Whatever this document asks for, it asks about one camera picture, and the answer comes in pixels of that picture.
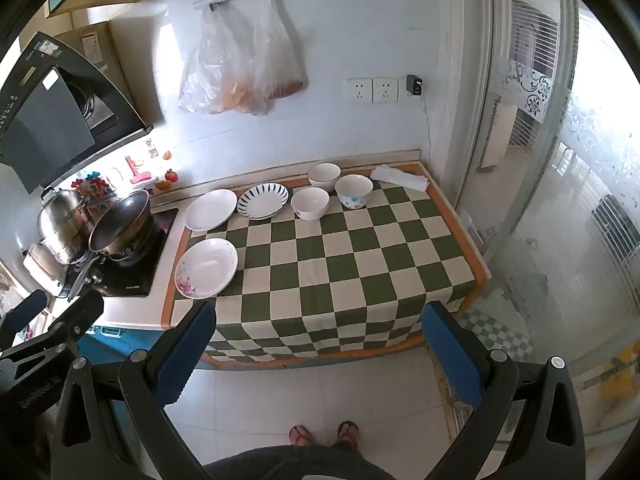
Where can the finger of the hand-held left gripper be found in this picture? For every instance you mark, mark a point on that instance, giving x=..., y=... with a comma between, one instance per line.
x=77, y=316
x=25, y=310

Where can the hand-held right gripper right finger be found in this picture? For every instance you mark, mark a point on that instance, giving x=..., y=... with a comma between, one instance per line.
x=452, y=360

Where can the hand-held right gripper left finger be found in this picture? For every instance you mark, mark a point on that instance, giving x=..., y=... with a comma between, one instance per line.
x=185, y=355

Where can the white plate with floral print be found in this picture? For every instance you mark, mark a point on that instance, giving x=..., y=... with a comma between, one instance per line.
x=207, y=265

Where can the white plate with leaf pattern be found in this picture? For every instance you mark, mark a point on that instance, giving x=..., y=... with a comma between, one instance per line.
x=263, y=202

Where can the plain white bowl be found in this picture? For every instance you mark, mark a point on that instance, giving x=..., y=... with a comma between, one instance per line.
x=310, y=207
x=324, y=175

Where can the small steel pot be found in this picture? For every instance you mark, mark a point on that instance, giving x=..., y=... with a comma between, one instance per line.
x=42, y=267

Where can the black stove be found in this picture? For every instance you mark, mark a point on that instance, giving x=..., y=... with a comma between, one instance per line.
x=135, y=275

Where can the tall steel pot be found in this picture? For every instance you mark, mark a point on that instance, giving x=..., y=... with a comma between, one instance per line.
x=60, y=220

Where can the steel wok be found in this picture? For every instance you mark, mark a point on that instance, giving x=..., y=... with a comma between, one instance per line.
x=122, y=220

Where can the person's right foot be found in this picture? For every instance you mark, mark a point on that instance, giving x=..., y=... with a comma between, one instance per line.
x=347, y=432

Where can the person's foot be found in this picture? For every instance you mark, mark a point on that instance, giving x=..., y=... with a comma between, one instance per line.
x=300, y=435
x=347, y=432

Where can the green white checkered tablecloth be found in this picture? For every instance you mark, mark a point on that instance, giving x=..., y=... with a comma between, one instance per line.
x=350, y=280

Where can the person's left foot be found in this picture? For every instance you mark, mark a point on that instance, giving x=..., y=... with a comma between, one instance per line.
x=300, y=435

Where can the person's dark grey clothing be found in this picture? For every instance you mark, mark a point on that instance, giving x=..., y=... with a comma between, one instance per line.
x=310, y=462

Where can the yellow object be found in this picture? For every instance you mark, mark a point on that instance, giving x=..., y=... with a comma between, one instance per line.
x=620, y=375

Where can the red fruit ornament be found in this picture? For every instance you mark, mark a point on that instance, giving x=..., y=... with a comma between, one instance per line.
x=171, y=176

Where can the glass sliding door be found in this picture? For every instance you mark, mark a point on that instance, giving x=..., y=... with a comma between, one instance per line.
x=550, y=210

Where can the black range hood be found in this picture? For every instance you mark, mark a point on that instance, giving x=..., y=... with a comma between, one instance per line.
x=50, y=125

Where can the folded white cloth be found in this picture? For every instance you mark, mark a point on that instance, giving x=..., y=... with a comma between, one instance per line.
x=400, y=176

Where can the clear plastic bag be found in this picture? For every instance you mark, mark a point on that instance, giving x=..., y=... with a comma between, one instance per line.
x=215, y=75
x=280, y=60

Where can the black plug-in charger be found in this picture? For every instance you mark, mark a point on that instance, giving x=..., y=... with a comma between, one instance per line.
x=414, y=85

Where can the colourful wall sticker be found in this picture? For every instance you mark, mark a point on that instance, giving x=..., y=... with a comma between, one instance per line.
x=100, y=187

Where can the white wall socket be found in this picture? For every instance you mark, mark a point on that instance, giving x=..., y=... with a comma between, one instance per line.
x=385, y=91
x=359, y=91

